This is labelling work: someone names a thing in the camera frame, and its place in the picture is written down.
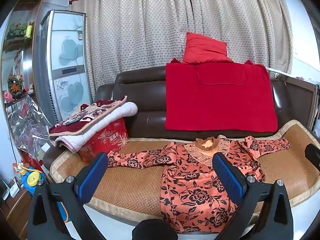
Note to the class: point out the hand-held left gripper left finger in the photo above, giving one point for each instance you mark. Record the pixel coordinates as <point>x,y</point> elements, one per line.
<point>92,175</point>

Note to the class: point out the red gift box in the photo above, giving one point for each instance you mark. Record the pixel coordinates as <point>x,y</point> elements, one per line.
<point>105,140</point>

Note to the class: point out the brown leather sofa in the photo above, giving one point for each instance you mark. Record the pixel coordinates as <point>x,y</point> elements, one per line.
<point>145,92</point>

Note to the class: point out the beige dotted curtain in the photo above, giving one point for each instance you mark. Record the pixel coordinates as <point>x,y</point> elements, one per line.
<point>140,30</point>

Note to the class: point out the clear plastic sheet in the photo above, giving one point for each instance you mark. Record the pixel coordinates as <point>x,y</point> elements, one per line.
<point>27,125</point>

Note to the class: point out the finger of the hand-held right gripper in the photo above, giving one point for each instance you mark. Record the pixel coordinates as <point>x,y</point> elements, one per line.
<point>313,155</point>

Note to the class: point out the flower arrangement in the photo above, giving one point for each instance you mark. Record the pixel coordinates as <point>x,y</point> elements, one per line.
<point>15,86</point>

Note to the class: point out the white quilt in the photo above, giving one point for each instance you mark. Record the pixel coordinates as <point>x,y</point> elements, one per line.
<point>117,112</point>

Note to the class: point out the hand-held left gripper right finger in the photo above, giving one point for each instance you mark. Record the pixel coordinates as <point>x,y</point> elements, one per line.
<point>228,177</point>

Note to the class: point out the silver floral refrigerator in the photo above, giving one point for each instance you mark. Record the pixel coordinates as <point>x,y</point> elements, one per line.
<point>67,55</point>

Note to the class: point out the woven bamboo mat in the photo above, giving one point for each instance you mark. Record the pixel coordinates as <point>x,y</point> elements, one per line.
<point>125,187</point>

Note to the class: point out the wooden cabinet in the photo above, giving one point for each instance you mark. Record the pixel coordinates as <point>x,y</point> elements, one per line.
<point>27,0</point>

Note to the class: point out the red pillow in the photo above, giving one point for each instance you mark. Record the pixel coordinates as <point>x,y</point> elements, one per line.
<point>205,47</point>

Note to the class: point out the blue and yellow toy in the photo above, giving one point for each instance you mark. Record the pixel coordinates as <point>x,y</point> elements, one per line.
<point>30,180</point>

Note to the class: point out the red blanket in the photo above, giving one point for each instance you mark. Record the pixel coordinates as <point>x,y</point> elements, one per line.
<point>220,97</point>

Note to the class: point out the green plant decoration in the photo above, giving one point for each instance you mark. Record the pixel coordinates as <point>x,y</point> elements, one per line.
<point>18,28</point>

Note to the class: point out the orange floral shirt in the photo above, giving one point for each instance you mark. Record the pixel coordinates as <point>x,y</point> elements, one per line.
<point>195,187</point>

